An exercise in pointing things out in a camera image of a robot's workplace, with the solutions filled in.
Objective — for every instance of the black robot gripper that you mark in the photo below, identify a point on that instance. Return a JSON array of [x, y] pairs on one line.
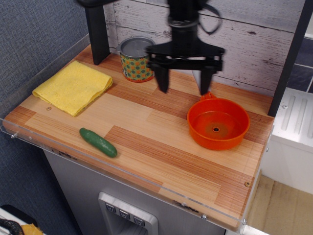
[[186, 52]]

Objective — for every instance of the red pan with grey handle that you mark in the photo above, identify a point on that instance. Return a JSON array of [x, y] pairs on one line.
[[217, 123]]

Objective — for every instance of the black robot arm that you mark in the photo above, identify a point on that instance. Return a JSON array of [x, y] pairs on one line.
[[188, 10]]

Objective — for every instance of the patterned tin can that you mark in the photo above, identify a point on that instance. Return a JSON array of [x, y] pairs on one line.
[[134, 59]]

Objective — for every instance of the green toy cucumber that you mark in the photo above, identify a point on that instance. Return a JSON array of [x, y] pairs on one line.
[[98, 142]]

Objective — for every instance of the yellow folded cloth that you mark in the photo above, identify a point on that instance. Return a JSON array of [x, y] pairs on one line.
[[73, 88]]

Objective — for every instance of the white ribbed appliance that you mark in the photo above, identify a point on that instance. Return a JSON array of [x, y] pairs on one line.
[[288, 158]]

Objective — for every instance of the grey cabinet with dispenser panel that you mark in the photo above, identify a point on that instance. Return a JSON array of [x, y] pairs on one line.
[[105, 204]]

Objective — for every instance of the yellow object at corner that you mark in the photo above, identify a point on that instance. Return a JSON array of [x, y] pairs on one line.
[[31, 229]]

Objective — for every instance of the black right upright post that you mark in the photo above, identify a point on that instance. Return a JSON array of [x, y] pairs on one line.
[[291, 57]]

